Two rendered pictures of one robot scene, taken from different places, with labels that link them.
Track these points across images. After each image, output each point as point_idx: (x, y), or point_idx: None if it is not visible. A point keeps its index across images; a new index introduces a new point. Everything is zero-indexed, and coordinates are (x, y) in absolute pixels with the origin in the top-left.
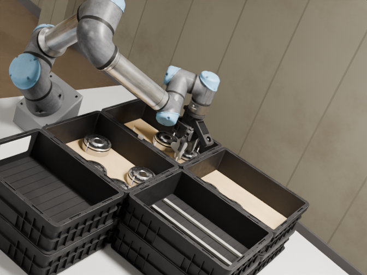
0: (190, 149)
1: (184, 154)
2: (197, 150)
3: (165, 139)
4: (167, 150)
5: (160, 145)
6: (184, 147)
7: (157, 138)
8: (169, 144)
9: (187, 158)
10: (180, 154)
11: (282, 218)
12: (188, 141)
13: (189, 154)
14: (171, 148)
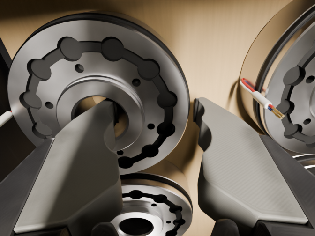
0: (107, 132)
1: (150, 113)
2: (5, 113)
3: (161, 218)
4: (169, 165)
5: (190, 196)
6: (242, 160)
7: (189, 226)
8: (167, 196)
9: (167, 74)
10: (228, 115)
11: None
12: (237, 234)
13: (109, 105)
14: (156, 173)
